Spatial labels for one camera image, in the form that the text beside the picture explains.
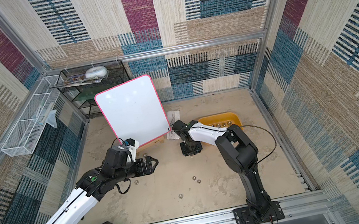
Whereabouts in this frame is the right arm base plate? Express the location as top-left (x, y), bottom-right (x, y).
top-left (233, 201), bottom-right (285, 224)

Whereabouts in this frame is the magazine on shelf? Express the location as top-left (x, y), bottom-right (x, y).
top-left (49, 72), bottom-right (109, 89)

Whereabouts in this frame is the black wire shelf rack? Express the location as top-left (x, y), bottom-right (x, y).
top-left (55, 61), bottom-right (130, 119)

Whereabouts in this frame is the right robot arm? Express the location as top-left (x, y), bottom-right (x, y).
top-left (168, 120), bottom-right (284, 224)

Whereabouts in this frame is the wooden whiteboard easel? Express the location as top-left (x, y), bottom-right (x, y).
top-left (137, 136), bottom-right (165, 153)

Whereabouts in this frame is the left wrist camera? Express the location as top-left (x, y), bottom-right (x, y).
top-left (123, 138), bottom-right (140, 163)

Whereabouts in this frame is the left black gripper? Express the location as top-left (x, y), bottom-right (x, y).
top-left (111, 153), bottom-right (162, 184)

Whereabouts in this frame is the white ruler package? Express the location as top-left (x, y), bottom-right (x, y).
top-left (162, 109), bottom-right (185, 141)

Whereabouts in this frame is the yellow plastic storage box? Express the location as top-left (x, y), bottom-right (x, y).
top-left (198, 112), bottom-right (242, 130)

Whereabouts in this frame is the pink framed whiteboard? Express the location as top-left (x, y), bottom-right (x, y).
top-left (95, 75), bottom-right (169, 146)

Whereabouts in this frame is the white wire wall basket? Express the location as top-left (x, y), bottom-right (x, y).
top-left (1, 75), bottom-right (60, 157)

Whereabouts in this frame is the white round device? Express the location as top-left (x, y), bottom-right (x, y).
top-left (85, 66), bottom-right (109, 80)

